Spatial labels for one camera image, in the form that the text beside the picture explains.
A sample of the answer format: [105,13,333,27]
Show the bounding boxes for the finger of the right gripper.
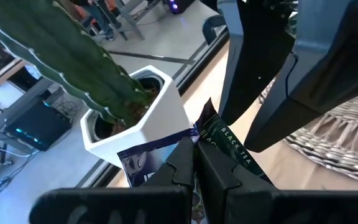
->
[244,0,358,153]
[218,0,298,126]

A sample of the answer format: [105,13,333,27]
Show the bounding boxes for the black computer case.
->
[4,99,73,152]

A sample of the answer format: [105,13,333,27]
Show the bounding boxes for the wooden board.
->
[0,58,27,94]

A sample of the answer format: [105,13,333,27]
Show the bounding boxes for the grey metal beam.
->
[0,77,54,134]

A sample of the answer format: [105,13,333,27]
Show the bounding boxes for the purple black tea packet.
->
[116,98,273,224]

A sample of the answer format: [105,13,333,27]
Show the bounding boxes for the white hexagonal plant pot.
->
[80,64,195,169]

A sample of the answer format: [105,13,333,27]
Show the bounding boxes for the green cactus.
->
[0,0,155,128]

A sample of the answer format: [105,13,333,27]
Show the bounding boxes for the black floor cable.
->
[0,133,40,218]

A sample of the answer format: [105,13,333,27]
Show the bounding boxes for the person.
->
[70,0,122,41]

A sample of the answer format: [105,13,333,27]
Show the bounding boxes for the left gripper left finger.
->
[29,136,195,224]

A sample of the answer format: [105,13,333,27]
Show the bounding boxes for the black frame handle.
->
[202,14,228,45]

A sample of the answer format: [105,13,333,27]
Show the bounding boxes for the grey metal table frame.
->
[96,0,164,41]

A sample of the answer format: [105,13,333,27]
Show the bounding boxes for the black device with purple light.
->
[165,0,195,15]

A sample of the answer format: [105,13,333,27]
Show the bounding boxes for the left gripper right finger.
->
[196,142,358,224]

